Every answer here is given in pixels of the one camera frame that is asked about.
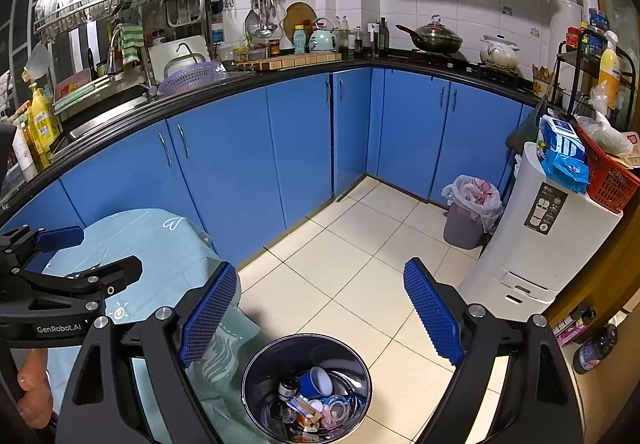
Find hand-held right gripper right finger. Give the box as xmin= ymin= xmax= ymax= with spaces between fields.
xmin=402 ymin=257 xmax=586 ymax=444

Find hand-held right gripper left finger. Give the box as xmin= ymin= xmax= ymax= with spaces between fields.
xmin=62 ymin=261 xmax=240 ymax=444

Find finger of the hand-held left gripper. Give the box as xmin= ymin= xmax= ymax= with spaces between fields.
xmin=0 ymin=225 xmax=85 ymax=275
xmin=0 ymin=255 xmax=144 ymax=310

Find dark round trash bin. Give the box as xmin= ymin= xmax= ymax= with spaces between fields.
xmin=241 ymin=334 xmax=373 ymax=440

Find brown medicine bottle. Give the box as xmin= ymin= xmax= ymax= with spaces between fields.
xmin=277 ymin=376 xmax=301 ymax=400

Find blue paper cup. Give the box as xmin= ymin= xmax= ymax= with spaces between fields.
xmin=298 ymin=366 xmax=333 ymax=400

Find person's left hand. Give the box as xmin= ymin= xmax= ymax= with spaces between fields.
xmin=17 ymin=351 xmax=56 ymax=430

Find round table blue cloth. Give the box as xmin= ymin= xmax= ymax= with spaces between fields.
xmin=40 ymin=208 xmax=281 ymax=444

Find grey bin with plastic bag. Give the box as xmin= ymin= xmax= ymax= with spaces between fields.
xmin=441 ymin=174 xmax=503 ymax=250

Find white floor appliance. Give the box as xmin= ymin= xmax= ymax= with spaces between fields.
xmin=457 ymin=141 xmax=625 ymax=307

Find yellow detergent pump bottle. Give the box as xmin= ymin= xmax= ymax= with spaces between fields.
xmin=27 ymin=83 xmax=60 ymax=154

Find steel kitchen sink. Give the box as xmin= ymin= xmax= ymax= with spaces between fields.
xmin=50 ymin=89 xmax=151 ymax=160

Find dark bottle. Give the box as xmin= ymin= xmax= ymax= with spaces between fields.
xmin=572 ymin=324 xmax=619 ymax=375

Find steel kitchen faucet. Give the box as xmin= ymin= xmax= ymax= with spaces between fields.
xmin=102 ymin=24 xmax=157 ymax=98

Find blue kitchen cabinets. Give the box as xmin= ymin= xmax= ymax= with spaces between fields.
xmin=0 ymin=67 xmax=538 ymax=270

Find purple plastic colander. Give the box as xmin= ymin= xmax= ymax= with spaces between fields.
xmin=157 ymin=63 xmax=223 ymax=95

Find green striped towel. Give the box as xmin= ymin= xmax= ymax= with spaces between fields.
xmin=116 ymin=23 xmax=144 ymax=66

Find blue plastic packages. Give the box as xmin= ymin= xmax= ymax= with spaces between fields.
xmin=537 ymin=117 xmax=591 ymax=195

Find red plastic basket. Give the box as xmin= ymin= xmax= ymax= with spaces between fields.
xmin=570 ymin=121 xmax=640 ymax=214

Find wooden chopping block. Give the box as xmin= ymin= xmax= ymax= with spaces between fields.
xmin=237 ymin=52 xmax=343 ymax=72

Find wok with glass lid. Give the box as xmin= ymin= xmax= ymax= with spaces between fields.
xmin=396 ymin=14 xmax=463 ymax=55

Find black metal shelf rack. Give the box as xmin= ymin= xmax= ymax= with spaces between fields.
xmin=555 ymin=39 xmax=636 ymax=135

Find mint green kettle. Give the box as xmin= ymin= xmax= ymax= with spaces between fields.
xmin=307 ymin=18 xmax=337 ymax=54

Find yellow spray bottle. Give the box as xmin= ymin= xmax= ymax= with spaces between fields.
xmin=600 ymin=30 xmax=622 ymax=110

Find round wooden cutting board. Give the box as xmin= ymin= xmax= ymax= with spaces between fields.
xmin=284 ymin=2 xmax=317 ymax=42

